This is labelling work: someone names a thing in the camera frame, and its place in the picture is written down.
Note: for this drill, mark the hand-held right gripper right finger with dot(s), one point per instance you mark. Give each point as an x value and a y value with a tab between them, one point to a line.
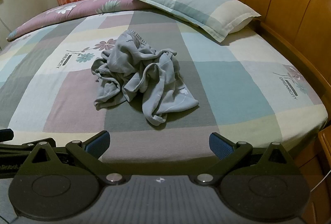
219	145

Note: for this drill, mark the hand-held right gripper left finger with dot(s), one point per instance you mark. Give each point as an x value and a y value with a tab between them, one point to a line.
99	141

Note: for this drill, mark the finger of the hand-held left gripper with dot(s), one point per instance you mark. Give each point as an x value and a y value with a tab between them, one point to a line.
6	134
13	150

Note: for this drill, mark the grey printed pants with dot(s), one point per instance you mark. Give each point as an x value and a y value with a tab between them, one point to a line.
144	71

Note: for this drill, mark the wooden nightstand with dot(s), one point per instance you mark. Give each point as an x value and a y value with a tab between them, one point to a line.
325	146

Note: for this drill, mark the pink floral quilt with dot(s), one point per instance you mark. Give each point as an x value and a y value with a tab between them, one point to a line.
77	10

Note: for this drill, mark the large checked pillow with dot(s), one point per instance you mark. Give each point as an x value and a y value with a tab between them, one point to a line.
201	4

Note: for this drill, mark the wooden bed headboard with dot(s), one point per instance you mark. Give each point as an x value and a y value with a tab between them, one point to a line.
297	6

